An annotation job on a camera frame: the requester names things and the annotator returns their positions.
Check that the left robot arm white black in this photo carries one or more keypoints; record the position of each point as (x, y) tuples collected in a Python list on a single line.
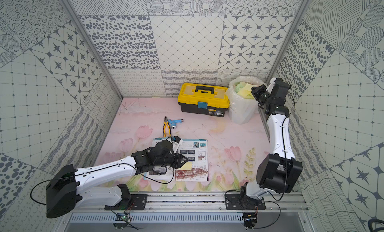
[(72, 188)]

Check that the aluminium mounting rail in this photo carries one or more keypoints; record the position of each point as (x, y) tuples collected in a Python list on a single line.
[(184, 201)]

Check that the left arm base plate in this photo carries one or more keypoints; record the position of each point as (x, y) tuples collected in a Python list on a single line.
[(134, 202)]

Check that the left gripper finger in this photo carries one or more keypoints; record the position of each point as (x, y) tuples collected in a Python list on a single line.
[(180, 157), (178, 165)]

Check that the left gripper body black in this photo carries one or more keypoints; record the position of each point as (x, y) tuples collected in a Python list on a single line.
[(176, 160)]

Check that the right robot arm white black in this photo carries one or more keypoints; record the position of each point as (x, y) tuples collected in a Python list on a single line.
[(279, 171)]

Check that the yellow black toolbox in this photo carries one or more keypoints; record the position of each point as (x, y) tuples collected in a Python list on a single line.
[(203, 99)]

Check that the discarded sticky notes pile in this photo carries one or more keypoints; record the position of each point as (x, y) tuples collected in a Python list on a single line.
[(243, 90)]

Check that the yellow sticky note on page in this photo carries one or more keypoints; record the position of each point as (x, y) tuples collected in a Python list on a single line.
[(186, 167)]

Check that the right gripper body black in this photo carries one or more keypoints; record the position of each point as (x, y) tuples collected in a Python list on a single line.
[(268, 100)]

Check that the right black connector with cable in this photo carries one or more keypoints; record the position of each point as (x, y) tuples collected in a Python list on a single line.
[(250, 221)]

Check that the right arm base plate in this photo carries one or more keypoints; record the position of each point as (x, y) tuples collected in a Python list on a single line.
[(236, 202)]

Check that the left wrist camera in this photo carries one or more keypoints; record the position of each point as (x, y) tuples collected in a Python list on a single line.
[(177, 142)]

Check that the white trash bin with bag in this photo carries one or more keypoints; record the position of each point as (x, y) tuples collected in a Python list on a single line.
[(242, 110)]

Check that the art textbook with yellow cover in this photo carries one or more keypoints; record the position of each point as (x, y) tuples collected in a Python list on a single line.
[(194, 157)]

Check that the yellow handled pliers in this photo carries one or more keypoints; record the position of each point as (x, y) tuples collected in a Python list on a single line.
[(166, 128)]

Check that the left circuit board with cable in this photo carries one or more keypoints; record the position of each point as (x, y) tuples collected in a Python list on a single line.
[(122, 221)]

